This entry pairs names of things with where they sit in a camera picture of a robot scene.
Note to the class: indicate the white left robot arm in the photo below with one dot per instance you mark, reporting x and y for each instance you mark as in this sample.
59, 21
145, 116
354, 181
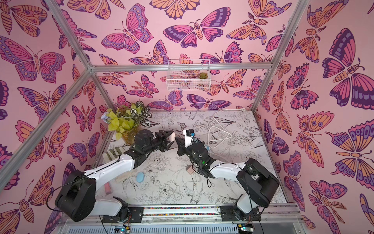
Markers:
77, 197

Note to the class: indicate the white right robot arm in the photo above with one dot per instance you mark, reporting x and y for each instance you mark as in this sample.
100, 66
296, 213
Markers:
259, 184

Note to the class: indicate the small succulent in basket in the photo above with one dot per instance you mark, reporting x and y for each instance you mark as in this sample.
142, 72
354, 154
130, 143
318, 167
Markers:
203, 75

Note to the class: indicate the blue earbud case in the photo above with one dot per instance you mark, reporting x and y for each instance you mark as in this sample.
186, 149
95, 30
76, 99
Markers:
140, 177

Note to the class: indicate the pink purple brush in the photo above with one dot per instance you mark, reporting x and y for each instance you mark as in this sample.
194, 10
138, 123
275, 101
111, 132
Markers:
108, 189

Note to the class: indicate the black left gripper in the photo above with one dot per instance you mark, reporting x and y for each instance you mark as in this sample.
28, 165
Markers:
163, 140

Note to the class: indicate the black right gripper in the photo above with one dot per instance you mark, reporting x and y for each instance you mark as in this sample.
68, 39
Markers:
186, 149

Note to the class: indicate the pink charger adapter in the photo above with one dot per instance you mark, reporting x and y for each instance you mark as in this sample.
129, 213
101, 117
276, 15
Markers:
190, 169

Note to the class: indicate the potted plant in amber vase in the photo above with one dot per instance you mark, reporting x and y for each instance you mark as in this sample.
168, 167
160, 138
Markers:
125, 121

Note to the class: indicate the pink earbud case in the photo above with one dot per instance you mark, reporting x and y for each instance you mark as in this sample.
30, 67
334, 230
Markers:
171, 137

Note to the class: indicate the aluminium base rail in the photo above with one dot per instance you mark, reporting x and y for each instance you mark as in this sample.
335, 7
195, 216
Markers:
192, 219

